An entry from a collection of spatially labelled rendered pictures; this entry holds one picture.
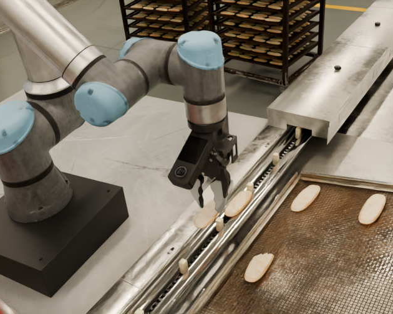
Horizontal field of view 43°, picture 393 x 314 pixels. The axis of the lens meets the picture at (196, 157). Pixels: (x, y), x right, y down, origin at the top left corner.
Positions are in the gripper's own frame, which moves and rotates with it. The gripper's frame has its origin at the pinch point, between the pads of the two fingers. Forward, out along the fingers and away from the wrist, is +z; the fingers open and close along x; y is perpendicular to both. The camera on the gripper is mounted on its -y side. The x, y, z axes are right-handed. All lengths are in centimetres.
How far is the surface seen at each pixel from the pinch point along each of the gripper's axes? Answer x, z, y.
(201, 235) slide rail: 2.5, 8.9, 0.2
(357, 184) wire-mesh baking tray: -24.1, 2.3, 22.1
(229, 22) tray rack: 108, 47, 220
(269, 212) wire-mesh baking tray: -9.6, 4.8, 8.7
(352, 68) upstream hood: -8, 2, 78
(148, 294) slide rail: 3.9, 8.9, -18.5
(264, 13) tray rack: 85, 40, 223
